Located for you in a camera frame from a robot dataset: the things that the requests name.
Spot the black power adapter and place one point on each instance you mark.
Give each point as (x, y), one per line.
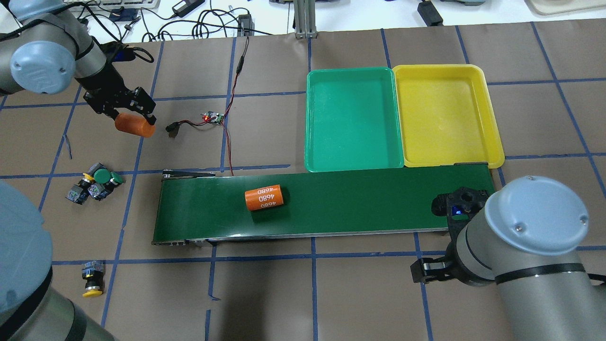
(429, 13)

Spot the orange cylinder with 4680 text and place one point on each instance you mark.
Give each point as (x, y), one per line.
(263, 198)

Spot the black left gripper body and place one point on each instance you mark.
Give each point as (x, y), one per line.
(105, 86)

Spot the small motor controller board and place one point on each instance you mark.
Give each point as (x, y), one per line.
(213, 118)

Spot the green conveyor belt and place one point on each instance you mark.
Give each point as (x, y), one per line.
(199, 207)

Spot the yellow plastic tray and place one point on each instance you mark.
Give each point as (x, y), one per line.
(446, 116)

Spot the green plastic tray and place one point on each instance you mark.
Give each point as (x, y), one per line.
(352, 120)

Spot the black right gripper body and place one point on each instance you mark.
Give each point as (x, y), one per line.
(427, 270)

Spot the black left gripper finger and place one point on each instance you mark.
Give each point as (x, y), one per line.
(149, 118)
(112, 113)

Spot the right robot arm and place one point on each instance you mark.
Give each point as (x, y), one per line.
(523, 239)

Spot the black cable connector plug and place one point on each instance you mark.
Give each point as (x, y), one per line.
(173, 129)

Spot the lone yellow push button switch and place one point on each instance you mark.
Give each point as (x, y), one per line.
(93, 274)

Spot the plain orange cylinder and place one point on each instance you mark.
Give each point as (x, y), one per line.
(133, 124)

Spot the aluminium frame post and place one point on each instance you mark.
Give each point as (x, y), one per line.
(305, 19)

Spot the green push button switch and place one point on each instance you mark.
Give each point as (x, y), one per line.
(111, 179)
(102, 186)

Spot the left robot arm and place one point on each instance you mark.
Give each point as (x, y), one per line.
(50, 53)

